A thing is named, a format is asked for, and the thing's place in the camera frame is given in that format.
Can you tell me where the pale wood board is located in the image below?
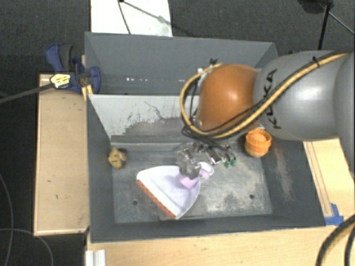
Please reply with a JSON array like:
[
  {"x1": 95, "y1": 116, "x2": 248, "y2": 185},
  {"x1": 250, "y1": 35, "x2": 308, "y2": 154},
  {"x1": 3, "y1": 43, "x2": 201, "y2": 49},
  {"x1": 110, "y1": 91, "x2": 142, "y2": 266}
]
[{"x1": 33, "y1": 73, "x2": 91, "y2": 237}]

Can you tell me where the white dustpan with orange edge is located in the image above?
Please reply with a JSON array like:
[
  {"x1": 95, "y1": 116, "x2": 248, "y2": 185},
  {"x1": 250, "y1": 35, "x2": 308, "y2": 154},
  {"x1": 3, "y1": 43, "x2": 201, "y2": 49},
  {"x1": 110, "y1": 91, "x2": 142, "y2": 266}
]
[{"x1": 135, "y1": 161, "x2": 216, "y2": 221}]

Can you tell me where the yellow toy animal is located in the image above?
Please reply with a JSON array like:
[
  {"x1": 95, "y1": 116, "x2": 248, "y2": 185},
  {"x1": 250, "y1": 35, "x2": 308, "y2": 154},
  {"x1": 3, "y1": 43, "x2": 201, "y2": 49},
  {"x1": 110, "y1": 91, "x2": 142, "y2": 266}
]
[{"x1": 108, "y1": 147, "x2": 129, "y2": 170}]

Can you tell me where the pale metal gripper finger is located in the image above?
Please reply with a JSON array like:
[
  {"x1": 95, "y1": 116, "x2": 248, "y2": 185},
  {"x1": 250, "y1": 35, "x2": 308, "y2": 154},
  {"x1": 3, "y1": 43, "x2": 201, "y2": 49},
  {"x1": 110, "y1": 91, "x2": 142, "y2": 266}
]
[
  {"x1": 190, "y1": 159, "x2": 202, "y2": 179},
  {"x1": 176, "y1": 147, "x2": 192, "y2": 175}
]

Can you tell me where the grey metal bin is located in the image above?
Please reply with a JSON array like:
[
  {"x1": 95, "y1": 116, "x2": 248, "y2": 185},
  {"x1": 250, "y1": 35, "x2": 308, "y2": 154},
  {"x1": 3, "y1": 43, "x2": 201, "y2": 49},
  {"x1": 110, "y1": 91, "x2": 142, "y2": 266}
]
[{"x1": 84, "y1": 31, "x2": 327, "y2": 242}]

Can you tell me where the orange ribbed cup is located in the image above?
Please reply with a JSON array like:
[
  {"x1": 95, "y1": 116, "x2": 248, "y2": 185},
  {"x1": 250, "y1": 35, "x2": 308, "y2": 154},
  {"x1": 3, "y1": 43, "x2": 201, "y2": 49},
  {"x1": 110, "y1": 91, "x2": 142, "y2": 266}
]
[{"x1": 244, "y1": 128, "x2": 273, "y2": 158}]

